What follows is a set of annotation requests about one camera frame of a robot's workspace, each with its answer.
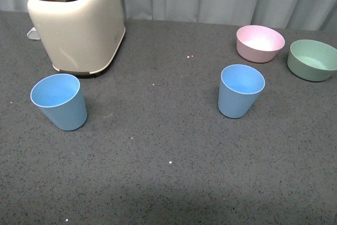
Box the pink bowl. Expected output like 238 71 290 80
236 25 285 63

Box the blue cup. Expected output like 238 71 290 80
30 73 87 131
218 64 265 119

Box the green bowl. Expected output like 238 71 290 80
287 40 336 82

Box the cream toaster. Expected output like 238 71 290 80
27 0 125 75

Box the white toaster lever knob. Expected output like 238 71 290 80
26 27 40 40

